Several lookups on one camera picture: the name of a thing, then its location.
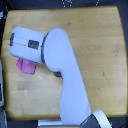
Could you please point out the pink cloth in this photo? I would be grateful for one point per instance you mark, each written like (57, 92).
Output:
(25, 66)

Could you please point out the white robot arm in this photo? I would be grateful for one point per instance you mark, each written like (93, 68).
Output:
(55, 50)

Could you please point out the white label strip bottom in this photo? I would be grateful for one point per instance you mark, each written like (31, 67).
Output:
(49, 122)

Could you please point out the white object left edge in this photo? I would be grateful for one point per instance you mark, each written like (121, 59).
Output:
(1, 86)

